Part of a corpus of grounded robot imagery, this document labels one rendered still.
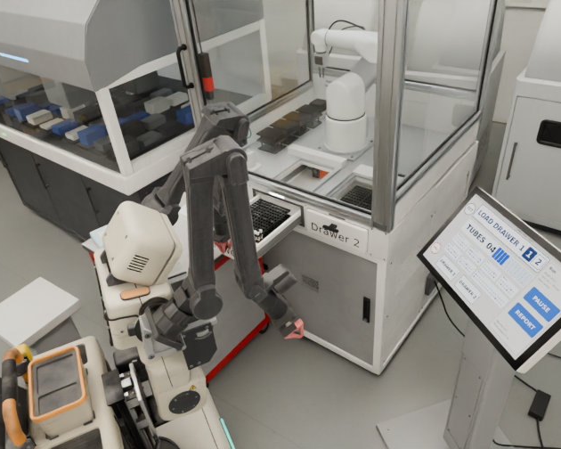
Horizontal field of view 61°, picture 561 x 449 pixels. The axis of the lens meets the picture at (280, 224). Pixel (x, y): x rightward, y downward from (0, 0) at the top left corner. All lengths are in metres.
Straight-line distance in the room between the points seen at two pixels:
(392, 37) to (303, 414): 1.71
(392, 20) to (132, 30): 1.32
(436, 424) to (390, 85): 1.52
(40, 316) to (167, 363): 0.73
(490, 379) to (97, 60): 2.03
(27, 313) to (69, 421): 0.69
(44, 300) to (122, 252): 0.97
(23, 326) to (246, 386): 1.10
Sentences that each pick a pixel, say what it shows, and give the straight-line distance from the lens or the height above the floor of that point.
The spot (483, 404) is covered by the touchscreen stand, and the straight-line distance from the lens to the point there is 1.97.
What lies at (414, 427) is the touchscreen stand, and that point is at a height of 0.04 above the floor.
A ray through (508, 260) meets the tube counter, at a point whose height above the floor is 1.12.
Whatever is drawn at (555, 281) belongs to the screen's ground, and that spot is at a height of 1.15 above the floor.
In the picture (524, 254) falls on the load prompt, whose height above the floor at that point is 1.15.
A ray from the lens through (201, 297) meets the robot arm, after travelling 1.17.
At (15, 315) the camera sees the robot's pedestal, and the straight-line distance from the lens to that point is 2.19.
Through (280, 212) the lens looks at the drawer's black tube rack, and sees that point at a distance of 2.07.
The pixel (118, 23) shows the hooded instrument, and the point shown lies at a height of 1.61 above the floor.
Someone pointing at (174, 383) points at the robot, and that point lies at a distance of 1.60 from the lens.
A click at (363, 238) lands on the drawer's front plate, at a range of 1.92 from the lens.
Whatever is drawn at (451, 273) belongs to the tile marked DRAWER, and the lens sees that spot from 1.64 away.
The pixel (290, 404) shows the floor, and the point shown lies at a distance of 2.48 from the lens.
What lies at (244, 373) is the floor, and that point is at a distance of 2.62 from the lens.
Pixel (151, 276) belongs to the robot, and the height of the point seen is 1.26.
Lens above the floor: 2.07
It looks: 36 degrees down
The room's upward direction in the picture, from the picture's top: 6 degrees counter-clockwise
